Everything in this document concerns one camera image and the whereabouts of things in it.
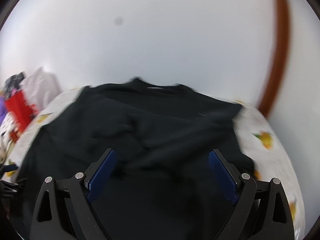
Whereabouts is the white plastic shopping bag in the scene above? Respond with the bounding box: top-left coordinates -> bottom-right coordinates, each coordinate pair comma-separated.
20,67 -> 62,112

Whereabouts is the plaid cloth in bag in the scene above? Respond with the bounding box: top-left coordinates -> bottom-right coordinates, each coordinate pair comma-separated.
3,72 -> 25,100

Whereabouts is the brown wooden door frame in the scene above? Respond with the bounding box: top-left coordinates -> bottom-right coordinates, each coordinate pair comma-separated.
259,0 -> 291,118

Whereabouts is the fruit print tablecloth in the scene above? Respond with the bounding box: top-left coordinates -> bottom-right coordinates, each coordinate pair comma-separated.
6,88 -> 306,239

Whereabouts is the black sweatshirt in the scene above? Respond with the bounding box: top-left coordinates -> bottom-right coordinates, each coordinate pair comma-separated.
10,79 -> 254,239

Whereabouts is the red paper bag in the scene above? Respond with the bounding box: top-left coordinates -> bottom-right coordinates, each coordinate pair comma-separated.
4,90 -> 39,133

